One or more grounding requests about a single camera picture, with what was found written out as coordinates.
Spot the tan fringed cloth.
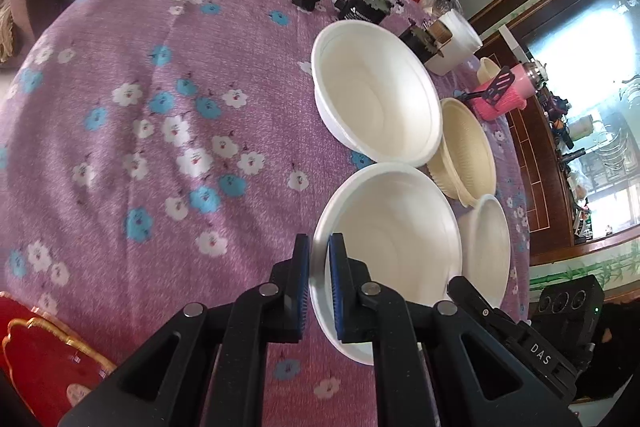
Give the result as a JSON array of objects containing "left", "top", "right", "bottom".
[{"left": 0, "top": 0, "right": 17, "bottom": 64}]

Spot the large deep white bowl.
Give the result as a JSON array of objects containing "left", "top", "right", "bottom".
[{"left": 311, "top": 19, "right": 444, "bottom": 168}]

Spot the red gold-trimmed mat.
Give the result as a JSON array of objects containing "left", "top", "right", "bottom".
[{"left": 0, "top": 291, "right": 119, "bottom": 427}]

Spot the black motor with brass gear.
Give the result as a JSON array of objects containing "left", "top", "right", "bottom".
[{"left": 398, "top": 21, "right": 453, "bottom": 64}]

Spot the clear glass cup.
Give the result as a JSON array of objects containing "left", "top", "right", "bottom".
[{"left": 420, "top": 0, "right": 465, "bottom": 20}]

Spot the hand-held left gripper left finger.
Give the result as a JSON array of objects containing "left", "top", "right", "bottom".
[{"left": 57, "top": 233, "right": 312, "bottom": 427}]

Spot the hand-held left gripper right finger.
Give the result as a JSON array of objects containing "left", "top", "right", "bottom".
[{"left": 327, "top": 233, "right": 583, "bottom": 427}]

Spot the purple floral tablecloth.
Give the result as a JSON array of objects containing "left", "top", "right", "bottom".
[{"left": 0, "top": 0, "right": 532, "bottom": 427}]

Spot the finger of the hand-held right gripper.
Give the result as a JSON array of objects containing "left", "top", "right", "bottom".
[{"left": 446, "top": 275, "right": 522, "bottom": 334}]

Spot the small white bowl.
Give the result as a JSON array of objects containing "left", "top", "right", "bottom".
[{"left": 456, "top": 194, "right": 512, "bottom": 309}]

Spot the small cream cup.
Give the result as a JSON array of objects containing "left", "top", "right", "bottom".
[{"left": 477, "top": 57, "right": 502, "bottom": 85}]

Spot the black motor with label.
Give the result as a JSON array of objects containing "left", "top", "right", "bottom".
[{"left": 337, "top": 0, "right": 401, "bottom": 26}]

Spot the white plastic container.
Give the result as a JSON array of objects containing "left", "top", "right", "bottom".
[{"left": 425, "top": 9, "right": 484, "bottom": 76}]

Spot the wide white bowl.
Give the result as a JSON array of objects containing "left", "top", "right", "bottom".
[{"left": 309, "top": 162, "right": 463, "bottom": 366}]

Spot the beige ribbed bowl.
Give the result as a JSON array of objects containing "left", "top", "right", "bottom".
[{"left": 426, "top": 97, "right": 498, "bottom": 208}]

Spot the wooden cabinet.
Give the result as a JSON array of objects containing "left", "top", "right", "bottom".
[{"left": 470, "top": 0, "right": 627, "bottom": 266}]

